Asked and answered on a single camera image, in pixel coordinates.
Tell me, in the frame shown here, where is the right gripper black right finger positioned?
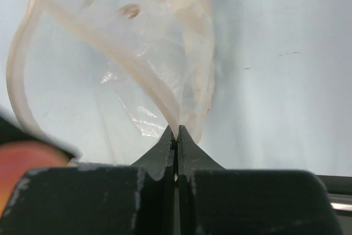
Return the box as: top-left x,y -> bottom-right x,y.
178,126 -> 343,234

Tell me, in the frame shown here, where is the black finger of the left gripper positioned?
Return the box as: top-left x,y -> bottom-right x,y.
1,107 -> 79,161

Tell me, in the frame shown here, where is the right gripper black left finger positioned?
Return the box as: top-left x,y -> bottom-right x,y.
1,128 -> 174,234

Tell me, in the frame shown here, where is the orange fake peach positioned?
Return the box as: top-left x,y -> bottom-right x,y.
1,141 -> 70,211

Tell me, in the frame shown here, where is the clear polka dot zip bag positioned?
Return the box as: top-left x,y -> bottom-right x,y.
6,0 -> 215,165

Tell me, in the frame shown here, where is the aluminium frame rail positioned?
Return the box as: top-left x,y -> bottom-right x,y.
318,175 -> 351,217

